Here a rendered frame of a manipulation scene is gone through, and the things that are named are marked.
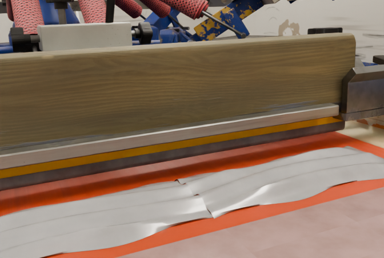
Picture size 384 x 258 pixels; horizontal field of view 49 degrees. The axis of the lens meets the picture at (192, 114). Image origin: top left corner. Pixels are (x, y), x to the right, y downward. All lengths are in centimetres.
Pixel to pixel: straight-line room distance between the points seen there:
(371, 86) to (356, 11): 255
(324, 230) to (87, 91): 19
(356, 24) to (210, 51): 266
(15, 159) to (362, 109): 31
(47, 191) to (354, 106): 29
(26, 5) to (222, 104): 54
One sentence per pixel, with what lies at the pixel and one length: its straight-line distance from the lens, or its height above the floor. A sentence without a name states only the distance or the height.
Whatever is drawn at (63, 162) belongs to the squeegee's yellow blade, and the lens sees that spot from 34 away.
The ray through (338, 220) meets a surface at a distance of 28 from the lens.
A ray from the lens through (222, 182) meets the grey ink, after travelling 32.
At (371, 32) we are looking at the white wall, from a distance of 289.
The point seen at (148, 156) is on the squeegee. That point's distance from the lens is 35.
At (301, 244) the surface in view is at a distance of 25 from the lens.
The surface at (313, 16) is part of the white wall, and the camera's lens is 329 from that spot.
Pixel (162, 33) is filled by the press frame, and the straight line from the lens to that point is 101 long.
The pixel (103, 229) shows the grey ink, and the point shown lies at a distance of 26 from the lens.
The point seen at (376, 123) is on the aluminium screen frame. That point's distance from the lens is 50.
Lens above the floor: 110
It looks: 14 degrees down
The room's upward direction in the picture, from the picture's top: 2 degrees counter-clockwise
